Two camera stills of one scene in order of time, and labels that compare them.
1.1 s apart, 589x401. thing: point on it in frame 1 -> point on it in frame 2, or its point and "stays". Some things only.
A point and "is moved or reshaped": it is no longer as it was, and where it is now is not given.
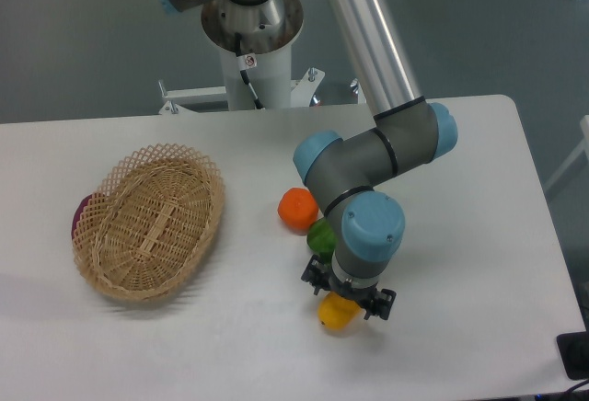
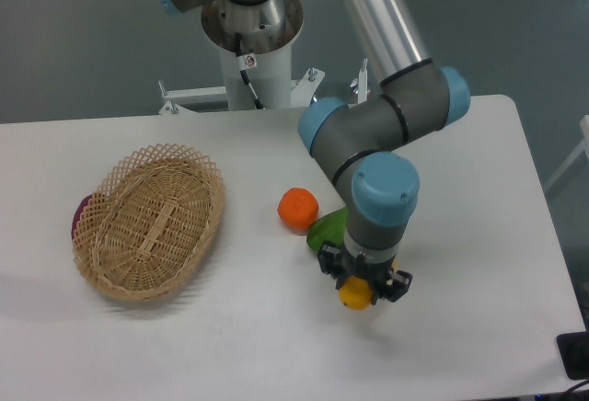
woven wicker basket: (144, 234) stays
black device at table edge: (573, 348) stays
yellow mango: (336, 312) is moved or reshaped
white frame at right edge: (583, 146) stays
